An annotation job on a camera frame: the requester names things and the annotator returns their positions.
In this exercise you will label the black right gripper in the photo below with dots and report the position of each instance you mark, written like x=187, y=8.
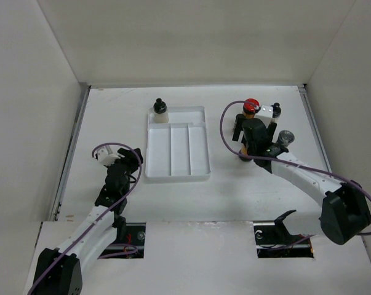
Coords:
x=271, y=131

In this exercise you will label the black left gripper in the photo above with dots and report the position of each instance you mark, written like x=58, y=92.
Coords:
x=133, y=161

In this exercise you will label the small black cap spice bottle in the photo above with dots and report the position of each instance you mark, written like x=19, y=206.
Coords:
x=238, y=122

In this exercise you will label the red lid dark sauce jar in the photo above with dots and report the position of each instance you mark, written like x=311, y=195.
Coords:
x=243, y=154

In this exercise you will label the clear cap salt grinder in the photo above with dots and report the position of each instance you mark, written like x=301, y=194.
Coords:
x=285, y=138

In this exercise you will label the black knob cream grinder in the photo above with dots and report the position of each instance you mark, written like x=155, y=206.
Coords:
x=160, y=112

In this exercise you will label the black knob pepper grinder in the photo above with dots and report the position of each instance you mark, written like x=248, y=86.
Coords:
x=276, y=113

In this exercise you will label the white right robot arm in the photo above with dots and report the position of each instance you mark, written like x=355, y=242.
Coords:
x=344, y=210

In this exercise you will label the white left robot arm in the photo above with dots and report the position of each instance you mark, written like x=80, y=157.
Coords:
x=60, y=270

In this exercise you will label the white divided organizer tray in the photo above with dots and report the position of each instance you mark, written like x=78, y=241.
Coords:
x=177, y=151

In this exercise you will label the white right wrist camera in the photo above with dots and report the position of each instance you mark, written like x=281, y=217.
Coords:
x=265, y=114

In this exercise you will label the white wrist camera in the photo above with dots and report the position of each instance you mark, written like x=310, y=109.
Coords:
x=105, y=156
x=265, y=114

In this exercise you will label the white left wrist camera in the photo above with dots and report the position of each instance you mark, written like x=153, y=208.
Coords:
x=105, y=156

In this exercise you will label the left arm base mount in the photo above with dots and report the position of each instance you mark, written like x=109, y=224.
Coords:
x=129, y=244

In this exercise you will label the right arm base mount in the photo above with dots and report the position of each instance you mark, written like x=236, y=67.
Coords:
x=273, y=240

